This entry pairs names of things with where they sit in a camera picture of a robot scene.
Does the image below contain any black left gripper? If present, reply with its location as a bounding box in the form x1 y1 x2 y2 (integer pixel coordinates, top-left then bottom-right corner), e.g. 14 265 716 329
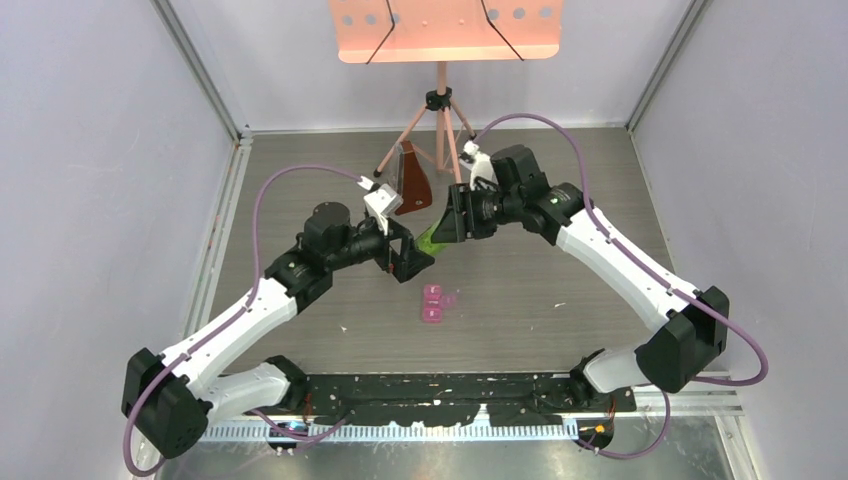
327 214 434 282

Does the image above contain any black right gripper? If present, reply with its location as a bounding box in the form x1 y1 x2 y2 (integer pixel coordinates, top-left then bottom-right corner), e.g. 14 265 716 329
433 182 523 243

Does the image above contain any green pill bottle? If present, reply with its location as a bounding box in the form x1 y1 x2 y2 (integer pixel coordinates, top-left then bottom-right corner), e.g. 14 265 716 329
415 223 450 257

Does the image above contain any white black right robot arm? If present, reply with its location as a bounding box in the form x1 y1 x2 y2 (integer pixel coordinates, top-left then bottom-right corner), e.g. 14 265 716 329
429 141 730 411

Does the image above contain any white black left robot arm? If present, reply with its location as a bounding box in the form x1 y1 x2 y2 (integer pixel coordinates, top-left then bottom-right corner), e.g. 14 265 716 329
121 202 435 459

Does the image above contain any brown wooden metronome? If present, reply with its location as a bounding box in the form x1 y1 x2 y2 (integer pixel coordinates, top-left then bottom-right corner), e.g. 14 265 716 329
392 140 433 216

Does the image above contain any pink music stand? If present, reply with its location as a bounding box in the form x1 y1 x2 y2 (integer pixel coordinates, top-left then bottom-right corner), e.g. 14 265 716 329
328 0 565 179

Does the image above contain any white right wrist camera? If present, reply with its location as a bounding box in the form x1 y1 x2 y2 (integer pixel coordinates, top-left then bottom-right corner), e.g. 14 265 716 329
460 140 496 190

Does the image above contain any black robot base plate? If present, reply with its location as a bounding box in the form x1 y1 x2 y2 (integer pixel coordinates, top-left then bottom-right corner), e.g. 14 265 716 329
260 373 636 427

